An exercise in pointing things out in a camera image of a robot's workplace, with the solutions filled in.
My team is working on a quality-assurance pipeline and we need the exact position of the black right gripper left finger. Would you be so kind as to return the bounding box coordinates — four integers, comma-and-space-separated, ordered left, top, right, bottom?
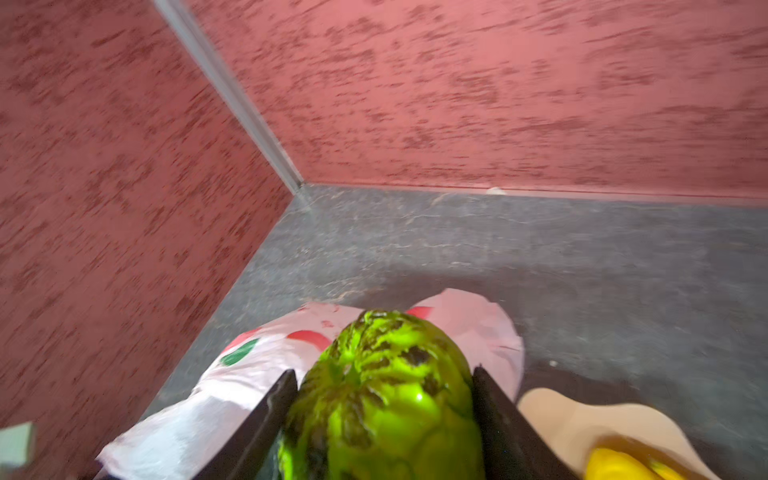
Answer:
194, 369, 298, 480

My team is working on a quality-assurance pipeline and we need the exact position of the pink plastic bag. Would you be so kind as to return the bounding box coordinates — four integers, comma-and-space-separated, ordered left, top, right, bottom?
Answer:
97, 289, 525, 479

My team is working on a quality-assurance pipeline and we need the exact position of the left corner aluminium post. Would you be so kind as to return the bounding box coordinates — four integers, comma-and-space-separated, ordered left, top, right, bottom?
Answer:
153, 0, 304, 196

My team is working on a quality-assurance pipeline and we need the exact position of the green fake fruit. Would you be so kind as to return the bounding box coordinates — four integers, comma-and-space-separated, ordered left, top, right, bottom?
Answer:
277, 310, 485, 479

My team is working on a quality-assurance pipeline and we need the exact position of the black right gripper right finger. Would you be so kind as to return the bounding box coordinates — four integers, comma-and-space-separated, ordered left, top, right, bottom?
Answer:
473, 366, 577, 480

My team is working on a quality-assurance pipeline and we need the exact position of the yellow fake lemon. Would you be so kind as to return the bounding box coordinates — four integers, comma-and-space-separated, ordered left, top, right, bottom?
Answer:
583, 448, 685, 480

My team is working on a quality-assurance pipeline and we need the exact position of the pink wavy bowl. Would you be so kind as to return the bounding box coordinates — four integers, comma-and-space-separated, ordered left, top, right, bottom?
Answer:
517, 388, 717, 479

